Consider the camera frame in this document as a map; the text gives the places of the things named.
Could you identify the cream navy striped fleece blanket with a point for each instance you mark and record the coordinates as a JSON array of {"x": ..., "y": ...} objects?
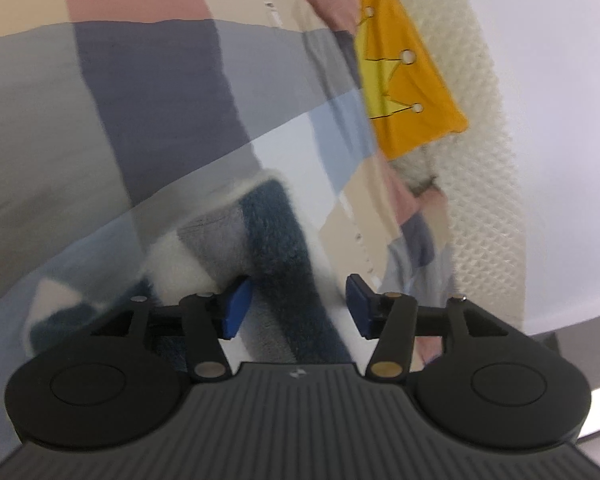
[{"x": 275, "y": 240}]

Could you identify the yellow crown pillow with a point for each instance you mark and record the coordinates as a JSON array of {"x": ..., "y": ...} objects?
[{"x": 430, "y": 90}]

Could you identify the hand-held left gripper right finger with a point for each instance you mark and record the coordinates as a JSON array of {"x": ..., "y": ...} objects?
[{"x": 360, "y": 305}]

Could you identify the cream knitted cushion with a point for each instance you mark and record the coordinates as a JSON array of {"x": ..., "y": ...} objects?
[{"x": 485, "y": 160}]

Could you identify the checkered patchwork quilt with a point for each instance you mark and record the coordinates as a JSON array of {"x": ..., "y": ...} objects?
[{"x": 155, "y": 85}]

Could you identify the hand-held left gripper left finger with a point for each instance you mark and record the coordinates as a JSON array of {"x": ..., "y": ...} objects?
[{"x": 236, "y": 307}]

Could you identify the checkered pillow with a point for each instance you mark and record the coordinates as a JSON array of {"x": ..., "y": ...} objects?
[{"x": 420, "y": 240}]

